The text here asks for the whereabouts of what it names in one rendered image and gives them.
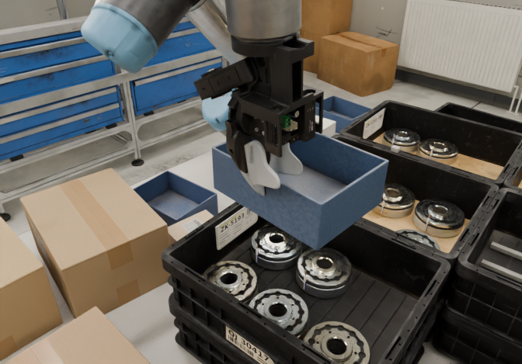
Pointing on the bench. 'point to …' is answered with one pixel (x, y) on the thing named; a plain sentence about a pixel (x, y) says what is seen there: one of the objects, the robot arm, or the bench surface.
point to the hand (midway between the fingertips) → (261, 182)
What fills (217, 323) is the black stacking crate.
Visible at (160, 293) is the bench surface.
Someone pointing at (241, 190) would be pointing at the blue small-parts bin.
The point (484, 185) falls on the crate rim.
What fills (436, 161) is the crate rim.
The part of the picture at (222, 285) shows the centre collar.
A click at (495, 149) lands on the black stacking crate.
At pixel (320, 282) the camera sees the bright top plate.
